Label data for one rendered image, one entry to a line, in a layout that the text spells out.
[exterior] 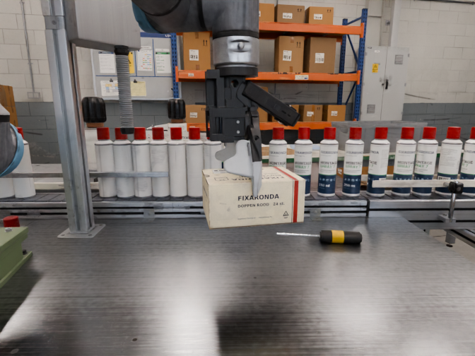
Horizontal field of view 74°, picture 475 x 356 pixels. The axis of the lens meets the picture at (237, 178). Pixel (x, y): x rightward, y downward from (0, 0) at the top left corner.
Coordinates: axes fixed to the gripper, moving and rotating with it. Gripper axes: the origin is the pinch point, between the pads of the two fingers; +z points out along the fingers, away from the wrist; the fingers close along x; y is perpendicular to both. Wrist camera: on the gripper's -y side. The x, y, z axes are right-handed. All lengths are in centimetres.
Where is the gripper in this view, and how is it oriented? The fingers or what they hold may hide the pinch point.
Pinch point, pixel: (249, 185)
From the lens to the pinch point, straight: 57.1
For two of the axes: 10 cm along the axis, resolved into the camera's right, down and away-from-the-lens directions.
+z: 0.2, 9.7, 2.2
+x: 1.9, 2.2, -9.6
